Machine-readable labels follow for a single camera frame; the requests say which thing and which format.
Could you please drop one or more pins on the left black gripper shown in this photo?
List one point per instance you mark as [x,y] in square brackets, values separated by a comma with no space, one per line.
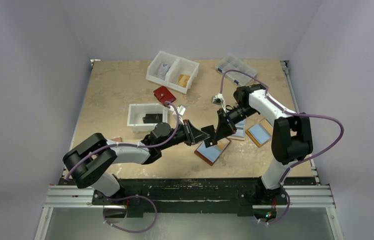
[192,135]

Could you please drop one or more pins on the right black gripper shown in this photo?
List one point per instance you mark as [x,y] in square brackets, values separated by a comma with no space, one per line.
[225,120]

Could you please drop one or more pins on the tan leather card holder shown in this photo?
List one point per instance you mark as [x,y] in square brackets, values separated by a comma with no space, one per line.
[209,155]

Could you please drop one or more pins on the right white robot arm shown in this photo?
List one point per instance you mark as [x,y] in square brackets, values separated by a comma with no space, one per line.
[291,134]

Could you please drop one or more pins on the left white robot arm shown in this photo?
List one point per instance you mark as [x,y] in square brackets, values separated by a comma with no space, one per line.
[88,162]

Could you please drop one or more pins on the orange card in holder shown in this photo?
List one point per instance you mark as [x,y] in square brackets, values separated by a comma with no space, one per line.
[223,143]

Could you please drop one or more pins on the blue card white tray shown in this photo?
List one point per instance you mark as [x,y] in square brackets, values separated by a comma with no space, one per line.
[240,132]

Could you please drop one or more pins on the black card in bin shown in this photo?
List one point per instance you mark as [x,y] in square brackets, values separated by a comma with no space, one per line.
[153,118]

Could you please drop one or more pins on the red leather card holder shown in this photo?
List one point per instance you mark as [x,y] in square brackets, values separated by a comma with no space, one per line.
[164,95]

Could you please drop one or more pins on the gold card in bin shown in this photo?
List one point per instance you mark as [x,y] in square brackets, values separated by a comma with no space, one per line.
[183,80]

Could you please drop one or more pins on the patterned card in bin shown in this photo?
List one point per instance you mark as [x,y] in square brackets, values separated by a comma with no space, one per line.
[162,71]

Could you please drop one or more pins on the pink leather card holder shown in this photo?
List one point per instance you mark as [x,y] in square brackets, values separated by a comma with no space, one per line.
[117,139]

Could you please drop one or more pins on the white two-compartment bin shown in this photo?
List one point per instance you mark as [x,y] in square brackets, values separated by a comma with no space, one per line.
[179,66]

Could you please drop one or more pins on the clear plastic organizer box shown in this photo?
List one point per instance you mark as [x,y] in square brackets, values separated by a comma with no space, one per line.
[230,62]

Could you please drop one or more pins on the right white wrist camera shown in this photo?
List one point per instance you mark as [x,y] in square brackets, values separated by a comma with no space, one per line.
[218,99]

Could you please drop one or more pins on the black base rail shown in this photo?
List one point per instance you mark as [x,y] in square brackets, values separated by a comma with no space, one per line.
[243,196]

